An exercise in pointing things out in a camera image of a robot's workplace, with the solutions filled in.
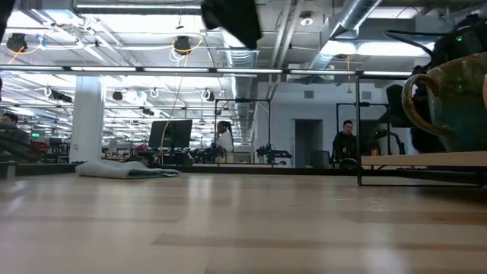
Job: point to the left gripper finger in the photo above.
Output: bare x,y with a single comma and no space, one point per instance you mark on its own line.
236,19

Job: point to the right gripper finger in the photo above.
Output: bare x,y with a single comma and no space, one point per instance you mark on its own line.
395,106

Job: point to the blue green glazed mug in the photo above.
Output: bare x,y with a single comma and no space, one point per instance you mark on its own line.
460,114

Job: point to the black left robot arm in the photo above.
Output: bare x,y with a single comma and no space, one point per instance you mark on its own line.
4,15

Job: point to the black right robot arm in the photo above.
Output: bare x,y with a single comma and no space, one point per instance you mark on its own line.
464,38

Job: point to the black background robot arm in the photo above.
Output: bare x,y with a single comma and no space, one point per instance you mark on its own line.
207,154
274,155

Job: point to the black ceiling device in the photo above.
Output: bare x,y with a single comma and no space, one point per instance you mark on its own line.
17,42
182,45

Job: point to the person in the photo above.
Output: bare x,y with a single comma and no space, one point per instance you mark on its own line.
11,137
226,141
344,144

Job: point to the dark background monitor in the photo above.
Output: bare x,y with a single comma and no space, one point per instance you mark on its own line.
171,133

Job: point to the white building pillar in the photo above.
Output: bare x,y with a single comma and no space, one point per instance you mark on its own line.
87,122

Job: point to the grey folded cloth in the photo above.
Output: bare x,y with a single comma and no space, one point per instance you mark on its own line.
114,170

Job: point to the black background rig frame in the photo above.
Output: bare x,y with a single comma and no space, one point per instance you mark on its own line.
374,104
243,100

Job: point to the ribbed silver air duct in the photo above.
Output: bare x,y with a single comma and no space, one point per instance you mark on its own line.
239,76

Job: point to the slanted silver air duct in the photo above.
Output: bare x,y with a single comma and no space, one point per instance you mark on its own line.
354,15

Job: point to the black table frame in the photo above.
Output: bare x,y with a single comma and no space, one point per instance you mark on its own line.
236,170

